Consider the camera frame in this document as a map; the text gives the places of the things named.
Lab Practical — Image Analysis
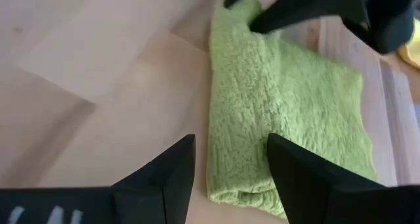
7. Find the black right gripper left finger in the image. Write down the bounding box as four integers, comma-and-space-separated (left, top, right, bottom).
0, 133, 197, 224

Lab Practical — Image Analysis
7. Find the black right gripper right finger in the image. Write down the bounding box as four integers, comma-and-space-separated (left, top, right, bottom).
266, 133, 420, 224

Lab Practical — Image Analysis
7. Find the yellow microfiber towel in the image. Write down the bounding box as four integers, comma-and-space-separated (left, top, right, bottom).
396, 18, 420, 70

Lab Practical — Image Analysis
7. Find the green microfiber towel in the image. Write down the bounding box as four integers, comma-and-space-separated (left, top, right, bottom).
205, 0, 377, 220

